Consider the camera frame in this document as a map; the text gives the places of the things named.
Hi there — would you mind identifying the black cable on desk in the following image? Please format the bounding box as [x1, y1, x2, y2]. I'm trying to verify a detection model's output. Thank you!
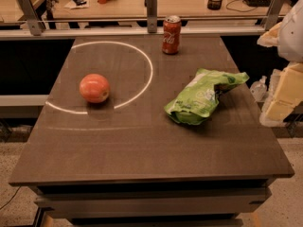
[224, 0, 258, 13]

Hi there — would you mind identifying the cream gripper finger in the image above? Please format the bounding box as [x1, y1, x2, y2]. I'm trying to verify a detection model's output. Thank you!
[257, 22, 281, 47]
[259, 62, 303, 127]

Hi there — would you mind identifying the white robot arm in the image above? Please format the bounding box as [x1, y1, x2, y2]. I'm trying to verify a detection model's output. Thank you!
[257, 0, 303, 127]

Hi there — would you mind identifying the black mesh cup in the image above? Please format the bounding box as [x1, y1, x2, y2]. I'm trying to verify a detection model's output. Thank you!
[207, 0, 223, 10]

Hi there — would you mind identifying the metal railing frame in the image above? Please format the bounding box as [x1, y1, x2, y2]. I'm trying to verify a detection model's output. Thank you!
[0, 0, 291, 39]

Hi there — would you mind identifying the red coke can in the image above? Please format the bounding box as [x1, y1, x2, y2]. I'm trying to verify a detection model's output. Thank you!
[162, 15, 181, 55]

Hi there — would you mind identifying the red apple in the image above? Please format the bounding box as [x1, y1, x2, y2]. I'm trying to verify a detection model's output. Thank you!
[80, 74, 110, 103]

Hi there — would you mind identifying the clear sanitizer bottle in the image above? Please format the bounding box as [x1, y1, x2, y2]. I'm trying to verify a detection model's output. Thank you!
[250, 76, 267, 101]

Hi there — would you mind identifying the black floor cable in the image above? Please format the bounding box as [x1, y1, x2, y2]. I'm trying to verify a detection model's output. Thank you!
[0, 186, 22, 212]

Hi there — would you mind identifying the green rice chip bag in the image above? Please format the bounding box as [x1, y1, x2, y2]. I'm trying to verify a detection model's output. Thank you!
[164, 68, 249, 125]

